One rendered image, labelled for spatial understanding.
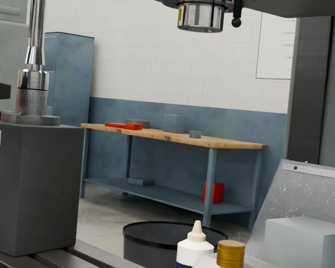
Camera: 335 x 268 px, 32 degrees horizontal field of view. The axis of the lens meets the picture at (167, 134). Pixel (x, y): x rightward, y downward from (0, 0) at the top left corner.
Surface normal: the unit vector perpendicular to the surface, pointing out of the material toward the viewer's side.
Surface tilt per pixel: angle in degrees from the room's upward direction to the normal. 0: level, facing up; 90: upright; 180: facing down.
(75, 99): 90
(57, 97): 90
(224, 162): 90
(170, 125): 90
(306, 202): 64
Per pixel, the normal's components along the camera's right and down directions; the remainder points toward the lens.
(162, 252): -0.29, 0.09
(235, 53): -0.75, -0.03
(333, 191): -0.62, -0.48
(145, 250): -0.50, 0.07
